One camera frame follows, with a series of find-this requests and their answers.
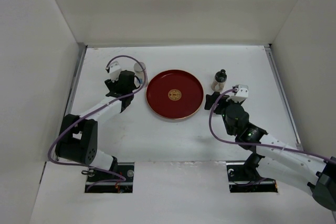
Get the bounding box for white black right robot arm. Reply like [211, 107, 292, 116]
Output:
[205, 86, 335, 211]

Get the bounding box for tan powder bottle black cap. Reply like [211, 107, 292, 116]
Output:
[211, 69, 227, 92]

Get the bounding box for left aluminium frame rail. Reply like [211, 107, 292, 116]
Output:
[52, 42, 87, 162]

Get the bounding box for right aluminium frame rail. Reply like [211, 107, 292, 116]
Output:
[264, 44, 303, 151]

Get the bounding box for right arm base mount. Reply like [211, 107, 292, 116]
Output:
[226, 161, 278, 193]

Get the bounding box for red round lacquer tray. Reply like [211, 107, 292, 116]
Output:
[146, 69, 204, 120]

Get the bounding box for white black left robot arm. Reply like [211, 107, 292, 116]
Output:
[54, 70, 140, 182]

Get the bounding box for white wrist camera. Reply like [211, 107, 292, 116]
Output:
[106, 61, 122, 82]
[226, 84, 249, 104]

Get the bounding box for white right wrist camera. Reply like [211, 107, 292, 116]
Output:
[226, 84, 249, 104]

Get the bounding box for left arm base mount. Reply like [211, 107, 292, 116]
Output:
[81, 163, 135, 194]

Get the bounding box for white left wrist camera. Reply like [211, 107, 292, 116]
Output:
[106, 61, 122, 82]

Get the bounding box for blue-label jar silver lid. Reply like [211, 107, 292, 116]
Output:
[133, 62, 148, 87]

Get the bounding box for aluminium frame rail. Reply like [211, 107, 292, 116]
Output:
[264, 44, 303, 151]
[52, 42, 87, 162]

